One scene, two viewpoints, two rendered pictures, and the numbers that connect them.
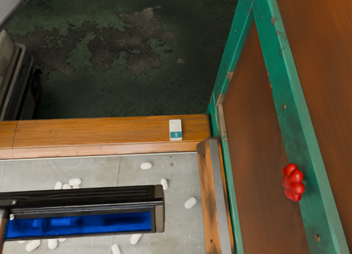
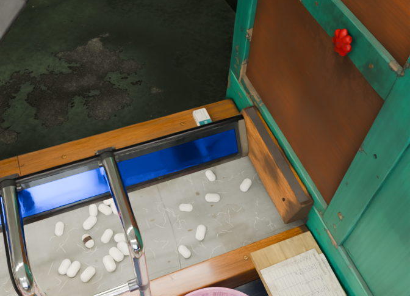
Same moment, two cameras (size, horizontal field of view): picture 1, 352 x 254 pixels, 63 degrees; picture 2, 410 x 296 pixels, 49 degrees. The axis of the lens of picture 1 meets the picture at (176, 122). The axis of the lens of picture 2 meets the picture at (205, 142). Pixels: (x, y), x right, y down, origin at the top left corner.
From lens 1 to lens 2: 0.46 m
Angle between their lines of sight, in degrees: 14
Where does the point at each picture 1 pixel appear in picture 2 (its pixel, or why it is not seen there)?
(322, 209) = (367, 42)
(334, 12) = not seen: outside the picture
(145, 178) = (188, 177)
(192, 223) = (255, 205)
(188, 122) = (213, 110)
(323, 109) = not seen: outside the picture
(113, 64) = (69, 115)
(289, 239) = (354, 107)
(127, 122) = (146, 127)
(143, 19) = (91, 52)
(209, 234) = (279, 194)
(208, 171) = (255, 138)
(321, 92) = not seen: outside the picture
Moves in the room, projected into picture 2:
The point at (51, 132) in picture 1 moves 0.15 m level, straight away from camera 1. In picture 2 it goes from (63, 157) to (15, 133)
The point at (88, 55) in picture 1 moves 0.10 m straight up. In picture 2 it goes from (32, 111) to (25, 97)
